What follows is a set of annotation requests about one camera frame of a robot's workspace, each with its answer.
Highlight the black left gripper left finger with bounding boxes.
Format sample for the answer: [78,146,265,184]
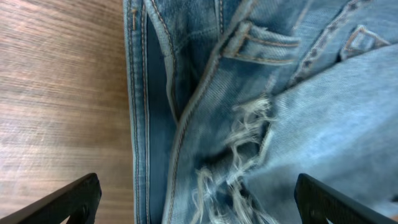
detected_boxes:
[1,173,102,224]

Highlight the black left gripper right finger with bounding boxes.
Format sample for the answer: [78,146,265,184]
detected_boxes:
[294,174,397,224]

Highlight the light blue denim jeans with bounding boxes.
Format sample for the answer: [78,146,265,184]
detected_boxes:
[124,0,397,223]

